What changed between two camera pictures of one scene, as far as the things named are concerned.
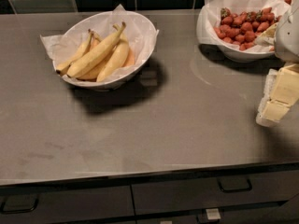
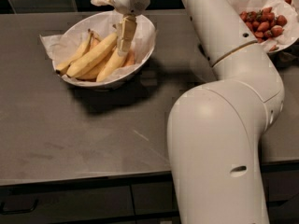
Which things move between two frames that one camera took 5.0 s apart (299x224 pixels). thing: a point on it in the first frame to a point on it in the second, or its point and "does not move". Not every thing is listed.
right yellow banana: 116,61 does not move
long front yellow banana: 93,56 does not move
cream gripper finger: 281,90 to 127,31
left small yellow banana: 61,68 does not move
